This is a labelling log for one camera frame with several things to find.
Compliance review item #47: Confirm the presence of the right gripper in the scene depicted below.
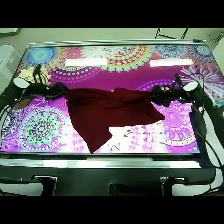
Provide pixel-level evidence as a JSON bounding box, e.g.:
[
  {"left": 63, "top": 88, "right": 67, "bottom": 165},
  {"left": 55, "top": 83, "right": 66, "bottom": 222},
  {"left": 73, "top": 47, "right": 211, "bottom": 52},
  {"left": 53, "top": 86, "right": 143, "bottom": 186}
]
[{"left": 150, "top": 85, "right": 175, "bottom": 107}]

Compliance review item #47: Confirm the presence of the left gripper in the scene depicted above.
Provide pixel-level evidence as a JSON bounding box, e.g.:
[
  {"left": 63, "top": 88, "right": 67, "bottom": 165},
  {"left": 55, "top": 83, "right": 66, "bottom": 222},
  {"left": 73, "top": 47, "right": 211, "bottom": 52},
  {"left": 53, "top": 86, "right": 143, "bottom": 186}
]
[{"left": 46, "top": 82, "right": 71, "bottom": 100}]

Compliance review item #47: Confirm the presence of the dark red garment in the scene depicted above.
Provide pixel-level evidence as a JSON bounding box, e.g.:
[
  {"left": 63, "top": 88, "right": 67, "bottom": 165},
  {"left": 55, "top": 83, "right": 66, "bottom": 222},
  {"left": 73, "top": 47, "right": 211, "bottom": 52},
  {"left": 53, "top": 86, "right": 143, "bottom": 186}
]
[{"left": 64, "top": 87, "right": 167, "bottom": 155}]

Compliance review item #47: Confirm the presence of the black cable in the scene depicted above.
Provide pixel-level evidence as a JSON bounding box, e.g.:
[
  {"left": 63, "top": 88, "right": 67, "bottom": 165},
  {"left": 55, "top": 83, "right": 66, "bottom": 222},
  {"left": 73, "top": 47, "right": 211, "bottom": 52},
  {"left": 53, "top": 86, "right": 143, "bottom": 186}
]
[{"left": 189, "top": 111, "right": 222, "bottom": 168}]

